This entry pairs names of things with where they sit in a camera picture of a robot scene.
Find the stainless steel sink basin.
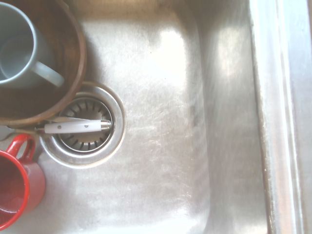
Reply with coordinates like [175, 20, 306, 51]
[0, 0, 312, 234]

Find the steel sink drain strainer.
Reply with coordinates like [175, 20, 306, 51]
[39, 81, 127, 169]

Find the brown wooden bowl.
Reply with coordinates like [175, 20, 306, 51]
[0, 0, 88, 127]

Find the red ceramic mug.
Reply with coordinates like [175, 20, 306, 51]
[0, 134, 46, 230]

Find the grey ceramic mug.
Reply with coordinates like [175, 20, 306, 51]
[0, 2, 65, 89]

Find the white-handled cutlery with rivets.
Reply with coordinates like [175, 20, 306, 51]
[35, 116, 113, 135]

